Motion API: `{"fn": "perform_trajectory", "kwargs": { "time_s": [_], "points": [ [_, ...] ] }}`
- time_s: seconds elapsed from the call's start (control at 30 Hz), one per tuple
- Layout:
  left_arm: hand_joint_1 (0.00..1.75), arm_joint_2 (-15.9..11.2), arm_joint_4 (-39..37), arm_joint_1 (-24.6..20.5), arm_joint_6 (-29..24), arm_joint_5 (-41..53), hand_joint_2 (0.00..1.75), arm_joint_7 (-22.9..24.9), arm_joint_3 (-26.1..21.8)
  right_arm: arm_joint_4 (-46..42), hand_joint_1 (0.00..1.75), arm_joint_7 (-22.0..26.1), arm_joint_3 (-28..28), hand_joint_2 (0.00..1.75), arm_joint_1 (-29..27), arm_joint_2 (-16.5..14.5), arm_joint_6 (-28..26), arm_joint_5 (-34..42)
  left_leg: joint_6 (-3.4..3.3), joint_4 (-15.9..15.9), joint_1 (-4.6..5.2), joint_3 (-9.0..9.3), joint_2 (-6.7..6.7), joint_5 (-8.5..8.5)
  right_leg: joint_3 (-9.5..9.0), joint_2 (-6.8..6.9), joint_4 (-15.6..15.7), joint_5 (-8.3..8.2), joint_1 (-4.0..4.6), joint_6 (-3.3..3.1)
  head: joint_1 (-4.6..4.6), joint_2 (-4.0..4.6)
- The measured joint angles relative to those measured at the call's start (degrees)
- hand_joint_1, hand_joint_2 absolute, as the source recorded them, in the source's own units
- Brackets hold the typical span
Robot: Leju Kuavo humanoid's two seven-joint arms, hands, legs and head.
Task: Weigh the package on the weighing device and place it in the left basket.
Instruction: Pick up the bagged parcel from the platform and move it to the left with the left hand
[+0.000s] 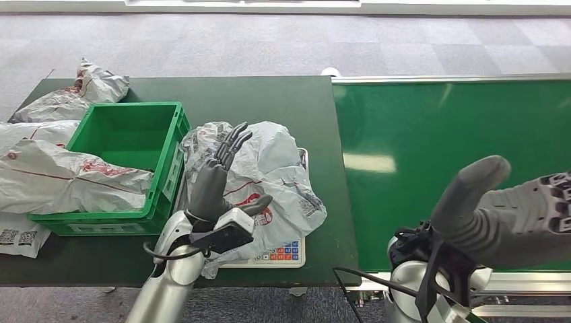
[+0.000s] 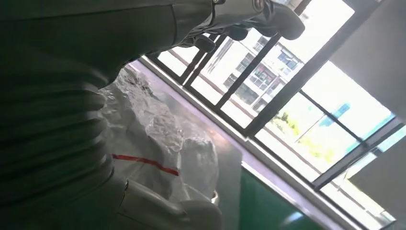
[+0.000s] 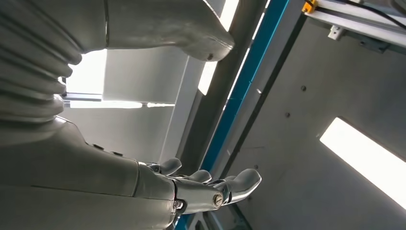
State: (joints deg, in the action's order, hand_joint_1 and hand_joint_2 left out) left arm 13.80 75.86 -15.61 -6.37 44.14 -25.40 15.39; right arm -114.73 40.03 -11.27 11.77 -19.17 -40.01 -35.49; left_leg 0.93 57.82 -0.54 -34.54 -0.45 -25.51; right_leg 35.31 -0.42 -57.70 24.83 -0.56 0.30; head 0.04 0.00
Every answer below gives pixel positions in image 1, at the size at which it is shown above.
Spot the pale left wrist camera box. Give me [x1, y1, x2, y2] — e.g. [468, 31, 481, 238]
[189, 207, 256, 256]

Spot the grey crumpled package red tape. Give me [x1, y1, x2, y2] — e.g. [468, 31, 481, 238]
[9, 57, 131, 124]

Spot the green plastic basket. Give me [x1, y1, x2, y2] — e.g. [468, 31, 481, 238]
[27, 101, 192, 238]

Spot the grey courier package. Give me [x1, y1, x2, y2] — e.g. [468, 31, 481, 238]
[180, 120, 329, 281]
[0, 120, 81, 159]

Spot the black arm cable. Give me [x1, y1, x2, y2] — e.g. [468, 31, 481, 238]
[332, 266, 422, 323]
[142, 241, 204, 262]

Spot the flat grey courier package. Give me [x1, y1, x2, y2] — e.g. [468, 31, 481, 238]
[0, 120, 81, 159]

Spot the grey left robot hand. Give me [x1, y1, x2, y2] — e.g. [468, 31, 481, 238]
[187, 121, 274, 223]

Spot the steel tray electronic scale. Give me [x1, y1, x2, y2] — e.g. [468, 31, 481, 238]
[217, 147, 310, 270]

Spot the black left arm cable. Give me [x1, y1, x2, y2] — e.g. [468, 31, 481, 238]
[142, 241, 204, 262]

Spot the grey package with red print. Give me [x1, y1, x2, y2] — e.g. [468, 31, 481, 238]
[0, 139, 154, 216]

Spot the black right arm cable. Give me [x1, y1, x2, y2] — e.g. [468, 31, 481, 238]
[332, 266, 422, 323]

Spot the green belt conveyor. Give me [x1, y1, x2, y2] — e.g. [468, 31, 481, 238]
[331, 73, 571, 319]

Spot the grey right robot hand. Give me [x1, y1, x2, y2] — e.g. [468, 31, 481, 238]
[430, 155, 571, 271]

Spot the white wall trim strip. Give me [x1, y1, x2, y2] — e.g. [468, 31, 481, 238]
[0, 0, 571, 17]

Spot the white package with QR codes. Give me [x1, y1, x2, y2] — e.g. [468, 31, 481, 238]
[0, 212, 53, 260]

